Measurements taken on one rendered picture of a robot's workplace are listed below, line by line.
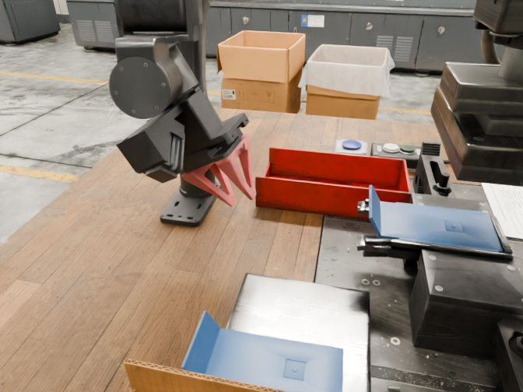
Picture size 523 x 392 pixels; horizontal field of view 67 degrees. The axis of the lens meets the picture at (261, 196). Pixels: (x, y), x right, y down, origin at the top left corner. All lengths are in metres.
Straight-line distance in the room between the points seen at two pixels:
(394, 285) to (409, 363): 0.12
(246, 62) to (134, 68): 2.38
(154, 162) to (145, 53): 0.10
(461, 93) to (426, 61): 4.62
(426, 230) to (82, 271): 0.46
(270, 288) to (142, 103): 0.27
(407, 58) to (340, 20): 0.86
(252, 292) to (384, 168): 0.37
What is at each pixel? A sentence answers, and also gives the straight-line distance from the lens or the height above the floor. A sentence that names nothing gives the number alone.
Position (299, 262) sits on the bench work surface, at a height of 0.90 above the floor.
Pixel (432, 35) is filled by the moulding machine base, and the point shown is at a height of 0.45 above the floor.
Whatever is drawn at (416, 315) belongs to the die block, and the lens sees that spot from 0.50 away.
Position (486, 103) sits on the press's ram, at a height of 1.17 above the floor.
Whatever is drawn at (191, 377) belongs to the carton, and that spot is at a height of 0.97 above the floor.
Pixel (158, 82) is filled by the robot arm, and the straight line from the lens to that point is 0.39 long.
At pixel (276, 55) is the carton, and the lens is 2.69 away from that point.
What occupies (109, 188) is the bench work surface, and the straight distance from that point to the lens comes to 0.80.
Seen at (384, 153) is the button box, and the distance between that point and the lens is 0.84.
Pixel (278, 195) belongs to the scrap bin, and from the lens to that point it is 0.67.
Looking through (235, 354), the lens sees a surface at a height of 0.92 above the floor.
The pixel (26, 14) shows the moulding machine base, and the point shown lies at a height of 0.40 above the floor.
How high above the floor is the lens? 1.29
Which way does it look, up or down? 32 degrees down
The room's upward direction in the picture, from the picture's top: straight up
